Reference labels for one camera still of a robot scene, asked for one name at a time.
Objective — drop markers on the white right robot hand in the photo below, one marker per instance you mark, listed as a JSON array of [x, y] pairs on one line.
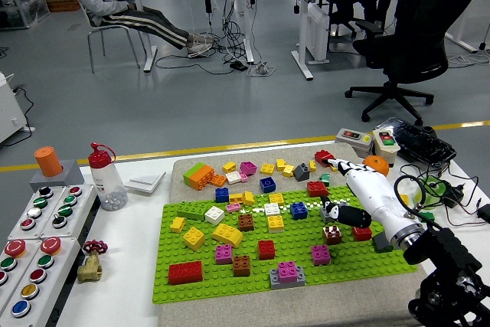
[[375, 197]]

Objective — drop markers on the long grey toy brick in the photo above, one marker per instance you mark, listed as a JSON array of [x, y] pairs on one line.
[[275, 283], [324, 219]]

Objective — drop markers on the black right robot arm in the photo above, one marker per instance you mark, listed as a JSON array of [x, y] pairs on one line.
[[444, 250]]

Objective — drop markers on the small green toy brick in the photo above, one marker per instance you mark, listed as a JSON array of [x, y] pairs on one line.
[[324, 178]]

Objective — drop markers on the dark green toy brick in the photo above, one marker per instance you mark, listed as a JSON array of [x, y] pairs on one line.
[[426, 215]]

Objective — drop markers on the brown toy brick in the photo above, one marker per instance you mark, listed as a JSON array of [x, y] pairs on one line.
[[246, 223], [332, 236], [241, 266]]

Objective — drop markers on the red sloped toy brick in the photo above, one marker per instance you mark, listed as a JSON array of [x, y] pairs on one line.
[[321, 156]]

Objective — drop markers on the small yellow toy brick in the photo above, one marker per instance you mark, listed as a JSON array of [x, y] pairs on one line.
[[177, 224], [312, 166]]

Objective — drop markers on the white toy brick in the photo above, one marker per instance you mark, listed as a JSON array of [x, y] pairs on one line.
[[233, 177], [272, 210], [214, 216]]

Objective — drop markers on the hollow blue toy brick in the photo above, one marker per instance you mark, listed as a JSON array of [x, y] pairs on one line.
[[267, 185]]

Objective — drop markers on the hollow magenta toy brick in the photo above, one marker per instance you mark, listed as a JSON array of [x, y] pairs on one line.
[[248, 168]]

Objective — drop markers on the small pink toy brick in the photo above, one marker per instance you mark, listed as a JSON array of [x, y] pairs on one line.
[[243, 177]]

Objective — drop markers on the flat pink toy brick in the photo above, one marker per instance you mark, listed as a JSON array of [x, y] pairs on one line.
[[233, 208]]

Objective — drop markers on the yellow curved toy brick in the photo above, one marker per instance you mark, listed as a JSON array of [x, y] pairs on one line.
[[227, 235]]

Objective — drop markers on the small orange toy brick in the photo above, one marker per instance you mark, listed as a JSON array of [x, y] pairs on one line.
[[218, 180]]

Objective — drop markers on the long orange toy brick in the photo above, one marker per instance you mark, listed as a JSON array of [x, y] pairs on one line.
[[202, 179]]

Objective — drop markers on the green baseplate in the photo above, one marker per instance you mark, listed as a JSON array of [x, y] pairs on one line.
[[218, 286]]

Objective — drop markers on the long green toy brick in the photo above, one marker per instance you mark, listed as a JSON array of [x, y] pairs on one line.
[[192, 211]]

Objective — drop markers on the long lime toy brick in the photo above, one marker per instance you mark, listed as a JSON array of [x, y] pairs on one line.
[[192, 173]]

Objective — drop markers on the long red toy brick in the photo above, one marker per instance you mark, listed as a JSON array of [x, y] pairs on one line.
[[185, 273]]

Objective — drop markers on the orange fruit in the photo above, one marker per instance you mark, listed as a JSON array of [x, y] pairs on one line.
[[377, 162]]

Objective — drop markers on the dark grey sloped brick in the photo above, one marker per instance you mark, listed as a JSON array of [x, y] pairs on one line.
[[381, 244], [302, 172]]

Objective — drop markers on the black handheld controller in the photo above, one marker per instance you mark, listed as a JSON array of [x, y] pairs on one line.
[[419, 139]]

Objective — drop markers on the black power adapter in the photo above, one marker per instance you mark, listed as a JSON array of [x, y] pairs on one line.
[[453, 195]]

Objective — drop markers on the black plug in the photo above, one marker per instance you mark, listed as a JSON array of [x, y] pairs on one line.
[[484, 213]]

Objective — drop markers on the black office chair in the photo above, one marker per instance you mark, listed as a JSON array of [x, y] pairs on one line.
[[419, 45]]

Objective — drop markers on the white floor adapter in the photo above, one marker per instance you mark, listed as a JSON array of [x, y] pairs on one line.
[[261, 69]]

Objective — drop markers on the white computer case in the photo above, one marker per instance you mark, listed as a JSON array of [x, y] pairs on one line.
[[317, 34]]

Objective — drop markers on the black power strip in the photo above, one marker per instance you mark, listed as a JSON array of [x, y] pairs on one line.
[[238, 65]]

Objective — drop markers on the grey-brown foam mat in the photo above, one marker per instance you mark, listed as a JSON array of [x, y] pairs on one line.
[[214, 313]]

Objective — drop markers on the clear red-capped squeeze bottle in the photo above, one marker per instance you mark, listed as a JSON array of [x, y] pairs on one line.
[[106, 187]]

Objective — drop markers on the brass valve red handwheel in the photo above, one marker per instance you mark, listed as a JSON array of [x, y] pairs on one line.
[[89, 270]]

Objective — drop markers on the grey four-button box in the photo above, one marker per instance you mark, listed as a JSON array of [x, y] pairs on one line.
[[79, 210], [23, 229]]

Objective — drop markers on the grey base block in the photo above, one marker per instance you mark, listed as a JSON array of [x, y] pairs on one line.
[[69, 178]]

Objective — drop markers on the grey metal chair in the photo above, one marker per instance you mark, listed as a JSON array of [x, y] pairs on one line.
[[101, 28]]

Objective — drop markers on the orange cylinder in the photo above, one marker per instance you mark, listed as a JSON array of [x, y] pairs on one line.
[[48, 161]]

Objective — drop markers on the grey emergency-stop button box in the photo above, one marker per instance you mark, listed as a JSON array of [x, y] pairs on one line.
[[20, 267], [54, 279]]

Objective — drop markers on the wooden pallet box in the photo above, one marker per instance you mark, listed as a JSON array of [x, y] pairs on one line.
[[63, 2]]

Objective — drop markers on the white cabinet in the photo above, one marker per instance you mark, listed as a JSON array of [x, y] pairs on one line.
[[7, 108]]

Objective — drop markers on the clear plastic crate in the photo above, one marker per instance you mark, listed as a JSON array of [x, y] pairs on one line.
[[21, 7]]

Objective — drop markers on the white red-green switch box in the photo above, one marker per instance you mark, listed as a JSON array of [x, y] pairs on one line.
[[386, 147]]

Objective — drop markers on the grey switch box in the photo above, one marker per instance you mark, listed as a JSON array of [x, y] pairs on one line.
[[351, 142]]

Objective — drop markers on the white switch plate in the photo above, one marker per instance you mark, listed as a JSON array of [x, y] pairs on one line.
[[144, 183]]

